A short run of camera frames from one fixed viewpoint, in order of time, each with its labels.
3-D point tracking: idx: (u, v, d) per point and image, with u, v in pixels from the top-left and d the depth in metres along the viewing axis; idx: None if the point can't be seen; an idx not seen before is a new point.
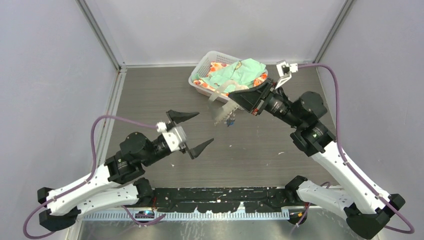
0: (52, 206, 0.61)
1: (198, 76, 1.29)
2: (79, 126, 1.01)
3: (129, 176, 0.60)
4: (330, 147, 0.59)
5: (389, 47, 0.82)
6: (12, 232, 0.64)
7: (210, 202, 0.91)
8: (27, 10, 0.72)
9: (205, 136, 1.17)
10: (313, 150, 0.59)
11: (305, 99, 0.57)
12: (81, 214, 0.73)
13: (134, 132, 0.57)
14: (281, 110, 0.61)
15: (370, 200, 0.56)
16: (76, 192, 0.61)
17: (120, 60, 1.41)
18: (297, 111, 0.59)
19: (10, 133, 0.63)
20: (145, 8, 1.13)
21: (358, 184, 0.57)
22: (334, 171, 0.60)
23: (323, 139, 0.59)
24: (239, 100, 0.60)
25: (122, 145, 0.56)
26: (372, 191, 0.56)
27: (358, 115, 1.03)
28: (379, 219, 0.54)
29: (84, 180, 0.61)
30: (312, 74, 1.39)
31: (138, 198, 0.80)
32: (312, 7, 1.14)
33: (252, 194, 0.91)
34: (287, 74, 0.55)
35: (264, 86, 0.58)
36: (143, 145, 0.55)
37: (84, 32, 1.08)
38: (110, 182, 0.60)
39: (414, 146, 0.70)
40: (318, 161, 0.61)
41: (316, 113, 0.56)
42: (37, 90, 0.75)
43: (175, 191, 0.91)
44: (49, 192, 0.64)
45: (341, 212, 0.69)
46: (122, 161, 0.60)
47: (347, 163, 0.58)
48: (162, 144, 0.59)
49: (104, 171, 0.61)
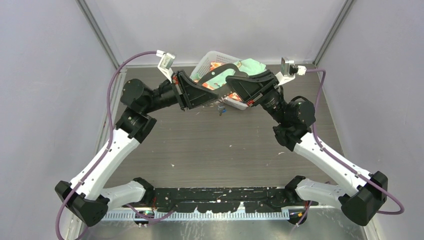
0: (84, 190, 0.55)
1: (198, 76, 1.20)
2: (79, 126, 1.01)
3: (146, 129, 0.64)
4: (307, 137, 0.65)
5: (389, 47, 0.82)
6: (14, 232, 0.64)
7: (210, 202, 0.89)
8: (26, 10, 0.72)
9: (206, 136, 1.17)
10: (290, 144, 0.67)
11: (302, 109, 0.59)
12: (110, 202, 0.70)
13: (127, 82, 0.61)
14: (274, 107, 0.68)
15: (349, 179, 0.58)
16: (101, 164, 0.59)
17: (120, 60, 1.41)
18: (289, 113, 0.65)
19: (11, 133, 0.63)
20: (145, 8, 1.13)
21: (336, 166, 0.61)
22: (315, 160, 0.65)
23: (301, 133, 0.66)
24: (237, 88, 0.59)
25: (124, 99, 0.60)
26: (351, 171, 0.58)
27: (358, 115, 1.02)
28: (359, 195, 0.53)
29: (104, 150, 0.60)
30: (313, 74, 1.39)
31: (145, 189, 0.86)
32: (312, 7, 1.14)
33: (252, 194, 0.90)
34: (292, 74, 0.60)
35: (266, 83, 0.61)
36: (141, 87, 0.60)
37: (84, 32, 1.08)
38: (132, 139, 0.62)
39: (414, 147, 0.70)
40: (301, 154, 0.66)
41: (308, 124, 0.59)
42: (37, 90, 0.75)
43: (175, 191, 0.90)
44: (69, 183, 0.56)
45: (336, 203, 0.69)
46: (131, 117, 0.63)
47: (323, 148, 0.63)
48: (162, 94, 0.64)
49: (120, 133, 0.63)
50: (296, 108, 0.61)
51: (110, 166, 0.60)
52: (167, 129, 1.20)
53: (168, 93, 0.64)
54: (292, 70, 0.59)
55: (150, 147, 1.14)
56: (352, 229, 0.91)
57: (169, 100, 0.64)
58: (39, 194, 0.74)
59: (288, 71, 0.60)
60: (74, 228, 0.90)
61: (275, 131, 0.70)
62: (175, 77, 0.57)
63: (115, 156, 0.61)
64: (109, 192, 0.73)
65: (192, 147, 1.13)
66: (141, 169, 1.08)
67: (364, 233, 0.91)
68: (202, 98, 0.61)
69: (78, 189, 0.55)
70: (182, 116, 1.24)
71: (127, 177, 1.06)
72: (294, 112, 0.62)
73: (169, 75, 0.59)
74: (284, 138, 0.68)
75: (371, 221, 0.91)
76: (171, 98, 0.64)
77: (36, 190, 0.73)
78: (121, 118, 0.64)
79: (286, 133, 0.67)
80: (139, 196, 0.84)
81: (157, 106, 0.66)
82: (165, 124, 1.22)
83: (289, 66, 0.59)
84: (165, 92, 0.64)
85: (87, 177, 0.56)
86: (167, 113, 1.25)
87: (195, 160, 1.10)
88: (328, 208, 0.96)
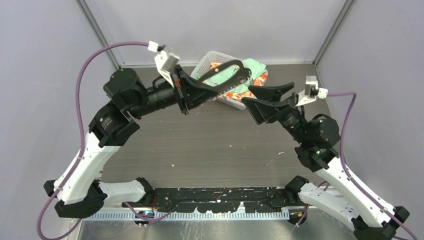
0: (63, 197, 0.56)
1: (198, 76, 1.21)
2: (79, 126, 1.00)
3: (121, 133, 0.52)
4: (334, 163, 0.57)
5: (389, 48, 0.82)
6: (14, 232, 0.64)
7: (210, 202, 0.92)
8: (26, 10, 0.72)
9: (206, 136, 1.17)
10: (315, 167, 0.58)
11: (324, 126, 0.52)
12: (108, 198, 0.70)
13: (118, 69, 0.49)
14: (293, 126, 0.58)
15: (375, 214, 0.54)
16: (76, 173, 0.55)
17: (120, 60, 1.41)
18: (310, 133, 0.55)
19: (11, 132, 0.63)
20: (145, 8, 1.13)
21: (362, 198, 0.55)
22: (337, 186, 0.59)
23: (327, 157, 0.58)
24: (252, 109, 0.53)
25: (107, 87, 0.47)
26: (378, 205, 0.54)
27: (358, 115, 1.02)
28: (384, 232, 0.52)
29: (77, 157, 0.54)
30: (313, 74, 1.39)
31: (144, 191, 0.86)
32: (312, 7, 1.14)
33: (252, 194, 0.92)
34: (313, 97, 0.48)
35: (283, 107, 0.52)
36: (134, 80, 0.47)
37: (83, 32, 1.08)
38: (103, 148, 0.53)
39: (414, 147, 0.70)
40: (322, 177, 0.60)
41: (331, 143, 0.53)
42: (37, 90, 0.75)
43: (175, 191, 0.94)
44: (53, 185, 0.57)
45: (348, 222, 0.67)
46: (104, 118, 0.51)
47: (351, 178, 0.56)
48: (155, 94, 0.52)
49: (92, 138, 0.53)
50: (318, 127, 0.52)
51: (86, 173, 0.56)
52: (167, 129, 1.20)
53: (163, 94, 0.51)
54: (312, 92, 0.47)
55: (150, 146, 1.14)
56: None
57: (165, 101, 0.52)
58: (38, 194, 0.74)
59: (307, 94, 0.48)
60: (74, 228, 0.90)
61: (298, 152, 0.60)
62: (177, 82, 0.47)
63: (90, 164, 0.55)
64: (109, 188, 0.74)
65: (192, 147, 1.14)
66: (141, 169, 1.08)
67: None
68: (202, 99, 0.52)
69: (59, 194, 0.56)
70: (182, 116, 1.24)
71: (127, 177, 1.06)
72: (316, 133, 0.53)
73: (171, 80, 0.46)
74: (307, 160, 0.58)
75: None
76: (167, 99, 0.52)
77: (36, 190, 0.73)
78: (94, 118, 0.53)
79: (311, 154, 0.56)
80: (137, 197, 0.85)
81: (146, 109, 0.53)
82: (165, 123, 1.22)
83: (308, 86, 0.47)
84: (161, 90, 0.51)
85: (64, 184, 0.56)
86: (167, 113, 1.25)
87: (195, 159, 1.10)
88: None
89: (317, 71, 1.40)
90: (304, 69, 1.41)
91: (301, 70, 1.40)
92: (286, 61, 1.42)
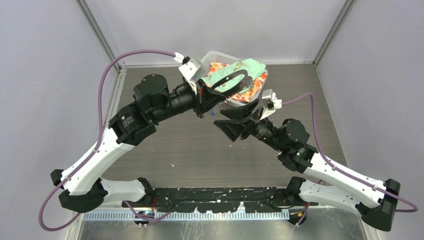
0: (69, 187, 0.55)
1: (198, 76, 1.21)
2: (78, 125, 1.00)
3: (139, 133, 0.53)
4: (316, 159, 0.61)
5: (389, 48, 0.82)
6: (14, 232, 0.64)
7: (210, 202, 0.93)
8: (26, 10, 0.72)
9: (205, 136, 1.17)
10: (300, 168, 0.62)
11: (290, 130, 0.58)
12: (108, 195, 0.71)
13: (151, 74, 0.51)
14: (266, 137, 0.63)
15: (369, 194, 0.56)
16: (87, 165, 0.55)
17: (120, 60, 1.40)
18: (281, 139, 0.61)
19: (11, 133, 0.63)
20: (145, 8, 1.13)
21: (352, 183, 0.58)
22: (328, 179, 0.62)
23: (308, 155, 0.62)
24: (224, 127, 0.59)
25: (137, 89, 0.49)
26: (368, 185, 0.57)
27: (358, 115, 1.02)
28: (383, 209, 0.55)
29: (92, 150, 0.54)
30: (313, 74, 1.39)
31: (144, 192, 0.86)
32: (312, 7, 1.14)
33: (252, 194, 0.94)
34: (272, 109, 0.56)
35: (248, 122, 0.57)
36: (164, 86, 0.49)
37: (83, 32, 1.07)
38: (120, 145, 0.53)
39: (414, 146, 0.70)
40: (313, 176, 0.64)
41: (302, 141, 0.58)
42: (37, 90, 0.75)
43: (175, 191, 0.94)
44: (61, 174, 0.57)
45: (353, 209, 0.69)
46: (126, 117, 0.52)
47: (335, 168, 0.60)
48: (177, 98, 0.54)
49: (110, 134, 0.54)
50: (285, 133, 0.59)
51: (97, 167, 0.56)
52: (167, 130, 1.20)
53: (185, 97, 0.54)
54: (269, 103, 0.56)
55: (150, 146, 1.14)
56: (352, 229, 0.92)
57: (186, 106, 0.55)
58: (38, 194, 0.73)
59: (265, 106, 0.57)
60: (74, 228, 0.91)
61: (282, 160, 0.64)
62: (200, 90, 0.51)
63: (103, 159, 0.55)
64: (110, 186, 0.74)
65: (192, 147, 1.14)
66: (140, 169, 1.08)
67: (364, 233, 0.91)
68: (214, 103, 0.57)
69: (65, 184, 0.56)
70: (182, 117, 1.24)
71: (127, 177, 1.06)
72: (284, 138, 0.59)
73: (196, 88, 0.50)
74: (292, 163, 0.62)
75: None
76: (187, 104, 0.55)
77: (36, 190, 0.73)
78: (116, 115, 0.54)
79: (291, 157, 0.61)
80: (137, 197, 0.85)
81: (167, 114, 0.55)
82: (165, 123, 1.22)
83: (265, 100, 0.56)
84: (182, 95, 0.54)
85: (73, 174, 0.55)
86: None
87: (195, 160, 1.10)
88: (328, 208, 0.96)
89: (317, 71, 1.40)
90: (304, 68, 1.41)
91: (301, 70, 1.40)
92: (286, 61, 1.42)
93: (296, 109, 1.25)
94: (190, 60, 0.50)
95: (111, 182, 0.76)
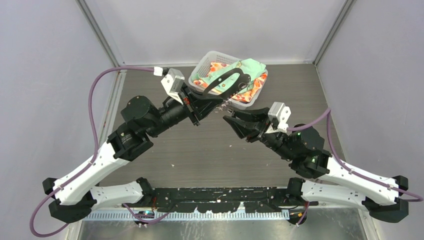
0: (60, 196, 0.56)
1: (198, 76, 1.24)
2: (78, 126, 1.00)
3: (137, 150, 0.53)
4: (332, 164, 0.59)
5: (389, 48, 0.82)
6: (14, 232, 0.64)
7: (210, 202, 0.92)
8: (27, 11, 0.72)
9: (205, 136, 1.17)
10: (316, 174, 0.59)
11: (305, 138, 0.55)
12: (97, 204, 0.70)
13: (135, 96, 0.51)
14: (276, 144, 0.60)
15: (386, 195, 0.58)
16: (82, 177, 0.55)
17: (120, 60, 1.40)
18: (294, 147, 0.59)
19: (11, 132, 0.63)
20: (145, 8, 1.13)
21: (369, 185, 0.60)
22: (345, 183, 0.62)
23: (323, 162, 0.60)
24: (234, 127, 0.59)
25: (124, 112, 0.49)
26: (384, 186, 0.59)
27: (359, 115, 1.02)
28: (401, 207, 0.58)
29: (88, 162, 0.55)
30: (313, 74, 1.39)
31: (142, 194, 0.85)
32: (311, 7, 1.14)
33: (252, 194, 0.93)
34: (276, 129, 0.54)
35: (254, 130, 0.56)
36: (147, 108, 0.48)
37: (83, 32, 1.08)
38: (117, 159, 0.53)
39: (415, 146, 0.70)
40: (328, 181, 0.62)
41: (318, 148, 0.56)
42: (37, 90, 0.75)
43: (175, 191, 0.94)
44: (54, 182, 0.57)
45: (359, 205, 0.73)
46: (125, 133, 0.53)
47: (352, 171, 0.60)
48: (167, 112, 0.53)
49: (107, 148, 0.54)
50: (298, 141, 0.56)
51: (92, 178, 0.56)
52: (167, 130, 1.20)
53: (175, 110, 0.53)
54: (274, 123, 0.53)
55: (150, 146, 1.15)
56: (352, 229, 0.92)
57: (177, 117, 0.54)
58: (37, 193, 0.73)
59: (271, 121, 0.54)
60: (74, 228, 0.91)
61: (295, 169, 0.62)
62: (186, 98, 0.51)
63: (99, 172, 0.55)
64: (102, 193, 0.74)
65: (192, 147, 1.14)
66: (140, 169, 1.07)
67: (364, 233, 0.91)
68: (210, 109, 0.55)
69: (57, 193, 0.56)
70: None
71: (126, 177, 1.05)
72: (299, 146, 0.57)
73: (180, 99, 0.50)
74: (307, 171, 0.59)
75: (370, 221, 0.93)
76: (179, 115, 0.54)
77: (36, 191, 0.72)
78: (115, 132, 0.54)
79: (306, 166, 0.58)
80: (135, 199, 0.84)
81: (160, 128, 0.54)
82: None
83: (273, 116, 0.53)
84: (172, 108, 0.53)
85: (66, 184, 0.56)
86: None
87: (194, 160, 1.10)
88: (328, 208, 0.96)
89: (316, 71, 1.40)
90: (304, 69, 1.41)
91: (301, 71, 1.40)
92: (286, 61, 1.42)
93: (296, 109, 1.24)
94: (170, 72, 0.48)
95: (104, 190, 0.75)
